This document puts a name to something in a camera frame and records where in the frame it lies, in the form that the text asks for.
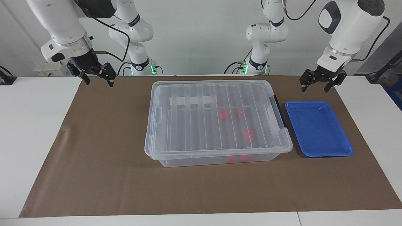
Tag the red plastic block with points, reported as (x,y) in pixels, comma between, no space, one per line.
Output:
(223,113)
(231,158)
(246,158)
(241,112)
(248,135)

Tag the blue plastic tray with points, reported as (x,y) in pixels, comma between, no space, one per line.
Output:
(317,128)

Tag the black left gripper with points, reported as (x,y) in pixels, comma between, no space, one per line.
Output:
(326,74)

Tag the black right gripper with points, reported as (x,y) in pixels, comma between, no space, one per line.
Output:
(86,62)

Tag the white power strip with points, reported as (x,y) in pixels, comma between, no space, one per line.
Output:
(50,69)

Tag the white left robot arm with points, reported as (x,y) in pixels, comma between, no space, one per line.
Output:
(348,25)

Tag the black stand pole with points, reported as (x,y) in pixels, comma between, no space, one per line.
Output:
(384,67)

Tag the clear plastic storage box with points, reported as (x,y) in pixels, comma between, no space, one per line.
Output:
(194,160)

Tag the clear ribbed plastic lid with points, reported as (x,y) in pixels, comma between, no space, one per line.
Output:
(188,128)

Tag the brown paper table mat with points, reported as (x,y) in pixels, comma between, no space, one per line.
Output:
(94,175)

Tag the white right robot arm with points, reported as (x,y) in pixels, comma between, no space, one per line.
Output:
(59,22)

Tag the blue crate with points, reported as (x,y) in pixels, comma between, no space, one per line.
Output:
(396,94)

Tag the black clamp mount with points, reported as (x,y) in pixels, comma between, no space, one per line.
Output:
(8,80)

